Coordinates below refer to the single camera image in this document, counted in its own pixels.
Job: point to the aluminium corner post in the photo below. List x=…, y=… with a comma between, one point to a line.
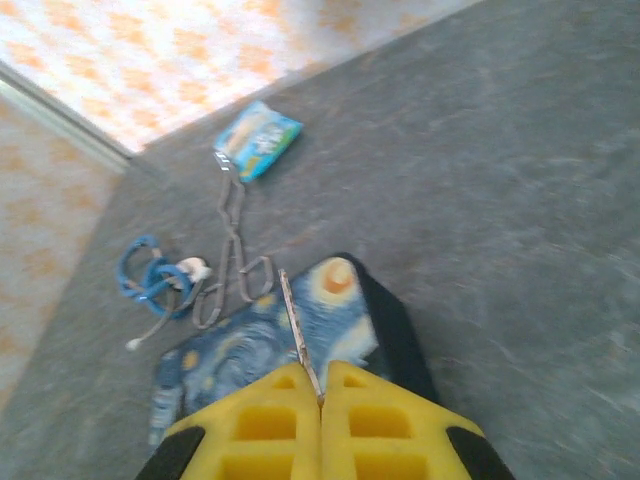
x=60, y=112

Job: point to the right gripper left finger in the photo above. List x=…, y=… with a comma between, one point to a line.
x=265, y=430

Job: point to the blue snack packet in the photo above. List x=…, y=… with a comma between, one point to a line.
x=260, y=135

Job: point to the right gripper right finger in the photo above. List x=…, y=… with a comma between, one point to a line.
x=385, y=430

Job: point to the starry night painted box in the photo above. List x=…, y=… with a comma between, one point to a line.
x=240, y=350

